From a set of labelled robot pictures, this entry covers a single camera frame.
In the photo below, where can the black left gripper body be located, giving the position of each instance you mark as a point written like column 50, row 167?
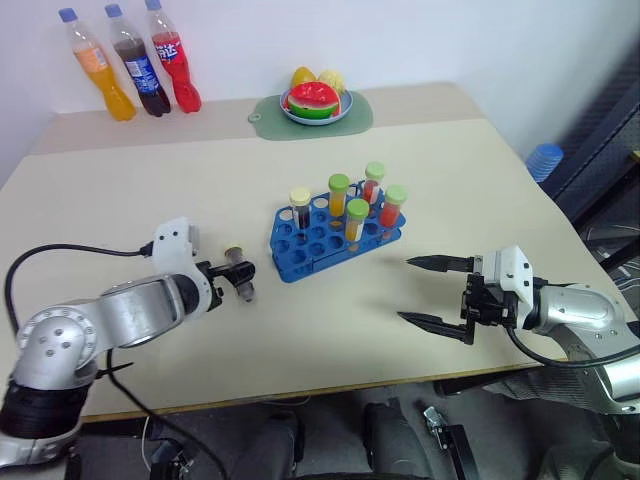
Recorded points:
column 216, row 292

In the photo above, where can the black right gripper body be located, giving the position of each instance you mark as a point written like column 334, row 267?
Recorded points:
column 487, row 302

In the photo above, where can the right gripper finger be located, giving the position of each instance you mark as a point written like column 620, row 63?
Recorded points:
column 445, row 327
column 445, row 263

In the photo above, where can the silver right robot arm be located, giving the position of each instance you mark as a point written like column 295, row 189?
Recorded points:
column 575, row 305

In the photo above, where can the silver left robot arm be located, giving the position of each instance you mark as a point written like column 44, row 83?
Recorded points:
column 125, row 310

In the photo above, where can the blue test tube rack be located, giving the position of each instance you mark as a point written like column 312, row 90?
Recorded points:
column 300, row 252

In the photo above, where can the green capped red test tube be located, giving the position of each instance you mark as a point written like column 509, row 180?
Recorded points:
column 392, row 207
column 373, row 180

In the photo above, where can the yellow capped dark test tube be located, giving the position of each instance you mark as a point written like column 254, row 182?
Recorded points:
column 301, row 207

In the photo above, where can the green capped yellow test tube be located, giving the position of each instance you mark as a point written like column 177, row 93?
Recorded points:
column 356, row 220

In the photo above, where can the green capped orange test tube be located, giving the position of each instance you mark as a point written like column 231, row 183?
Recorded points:
column 337, row 195

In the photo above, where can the black table support bar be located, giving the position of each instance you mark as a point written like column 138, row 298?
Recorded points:
column 480, row 385

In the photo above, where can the dark rounded shape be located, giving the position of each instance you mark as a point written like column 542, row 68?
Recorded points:
column 395, row 440
column 272, row 445

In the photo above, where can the stack of blue cups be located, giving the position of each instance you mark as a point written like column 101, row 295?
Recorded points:
column 545, row 162

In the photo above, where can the green silicone mat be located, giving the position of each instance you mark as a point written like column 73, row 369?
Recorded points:
column 270, row 125

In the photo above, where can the toy watermelon slice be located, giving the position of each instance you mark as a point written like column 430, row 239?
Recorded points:
column 312, row 100

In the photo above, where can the light blue plate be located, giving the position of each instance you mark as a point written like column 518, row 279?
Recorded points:
column 345, row 107

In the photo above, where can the pale yellow bumpy toy fruit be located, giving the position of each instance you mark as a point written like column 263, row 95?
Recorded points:
column 332, row 80

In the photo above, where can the red soda bottle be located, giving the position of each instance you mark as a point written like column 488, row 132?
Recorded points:
column 177, row 65

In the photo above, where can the cola bottle blue label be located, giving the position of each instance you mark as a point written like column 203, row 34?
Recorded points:
column 142, row 75

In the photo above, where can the orange soda bottle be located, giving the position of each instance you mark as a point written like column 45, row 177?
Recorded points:
column 107, row 85

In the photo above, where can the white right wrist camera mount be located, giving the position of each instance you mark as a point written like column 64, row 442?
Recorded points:
column 510, row 270

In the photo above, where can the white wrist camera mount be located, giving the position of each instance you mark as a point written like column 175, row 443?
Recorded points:
column 172, row 245
column 510, row 270

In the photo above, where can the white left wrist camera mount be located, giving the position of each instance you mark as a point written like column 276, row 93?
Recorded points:
column 172, row 245

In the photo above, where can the black bracket with metal caster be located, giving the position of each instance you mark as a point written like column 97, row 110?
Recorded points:
column 452, row 445

